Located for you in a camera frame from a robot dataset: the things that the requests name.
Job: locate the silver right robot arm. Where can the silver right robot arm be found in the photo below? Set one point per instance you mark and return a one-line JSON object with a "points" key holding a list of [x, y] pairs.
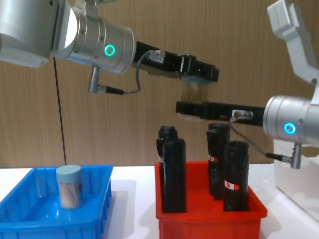
{"points": [[286, 119]]}

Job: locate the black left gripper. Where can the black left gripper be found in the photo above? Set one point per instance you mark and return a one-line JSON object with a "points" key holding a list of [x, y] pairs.
{"points": [[164, 63]]}

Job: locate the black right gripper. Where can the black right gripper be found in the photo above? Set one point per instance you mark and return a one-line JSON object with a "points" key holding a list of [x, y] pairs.
{"points": [[249, 115]]}

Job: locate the blue plastic bin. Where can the blue plastic bin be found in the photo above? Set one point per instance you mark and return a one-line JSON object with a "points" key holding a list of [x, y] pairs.
{"points": [[30, 219]]}

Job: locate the red plastic bin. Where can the red plastic bin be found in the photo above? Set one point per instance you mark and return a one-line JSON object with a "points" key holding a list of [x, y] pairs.
{"points": [[207, 224]]}

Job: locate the black bag roll, red label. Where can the black bag roll, red label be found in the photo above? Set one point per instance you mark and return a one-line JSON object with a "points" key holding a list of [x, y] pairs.
{"points": [[236, 174], [218, 144]]}

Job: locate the clear toothpick jar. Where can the clear toothpick jar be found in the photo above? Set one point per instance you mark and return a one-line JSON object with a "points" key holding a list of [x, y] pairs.
{"points": [[195, 93], [69, 189]]}

